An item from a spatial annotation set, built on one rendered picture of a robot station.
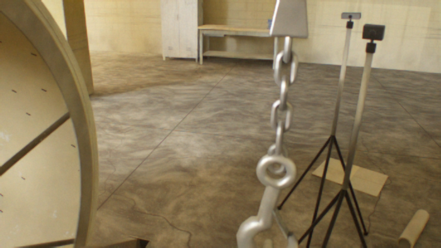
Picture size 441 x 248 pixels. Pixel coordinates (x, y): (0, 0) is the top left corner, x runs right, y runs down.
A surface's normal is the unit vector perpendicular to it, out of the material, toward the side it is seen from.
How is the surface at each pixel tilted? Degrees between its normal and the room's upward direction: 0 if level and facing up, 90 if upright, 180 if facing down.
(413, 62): 90
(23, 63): 114
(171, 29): 90
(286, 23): 90
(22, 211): 60
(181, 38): 90
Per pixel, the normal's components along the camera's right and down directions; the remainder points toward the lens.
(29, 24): 0.97, 0.10
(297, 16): -0.22, 0.36
